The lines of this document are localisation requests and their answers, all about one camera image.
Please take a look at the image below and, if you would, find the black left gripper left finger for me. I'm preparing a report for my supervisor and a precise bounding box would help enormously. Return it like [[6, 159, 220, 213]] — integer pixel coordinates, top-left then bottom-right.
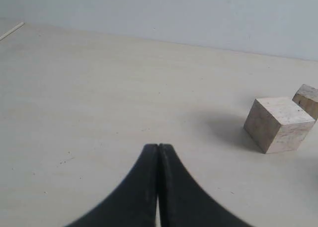
[[68, 144, 159, 227]]

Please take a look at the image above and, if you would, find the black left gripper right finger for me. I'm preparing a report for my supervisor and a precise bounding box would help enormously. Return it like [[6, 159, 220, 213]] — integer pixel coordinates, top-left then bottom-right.
[[158, 144, 250, 227]]

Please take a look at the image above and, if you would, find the third largest wooden cube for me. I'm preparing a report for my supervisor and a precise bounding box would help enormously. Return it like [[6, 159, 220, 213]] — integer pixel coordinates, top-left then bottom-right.
[[292, 84, 318, 121]]

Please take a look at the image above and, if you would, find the second largest wooden cube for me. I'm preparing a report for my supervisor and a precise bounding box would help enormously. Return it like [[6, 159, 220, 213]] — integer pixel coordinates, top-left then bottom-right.
[[243, 97, 315, 153]]

